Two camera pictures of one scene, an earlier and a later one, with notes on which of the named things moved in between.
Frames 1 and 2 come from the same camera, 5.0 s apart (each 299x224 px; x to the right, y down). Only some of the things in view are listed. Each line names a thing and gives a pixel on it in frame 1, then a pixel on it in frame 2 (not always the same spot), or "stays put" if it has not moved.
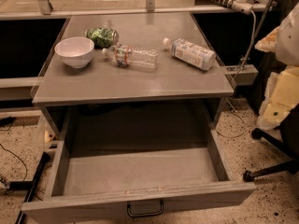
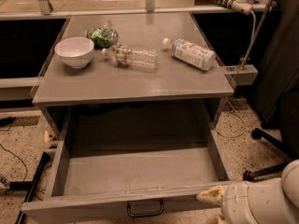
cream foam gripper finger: (268, 43) → (214, 195)
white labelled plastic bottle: (191, 52) stays put
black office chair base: (289, 145) stays put
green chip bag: (102, 37) stays put
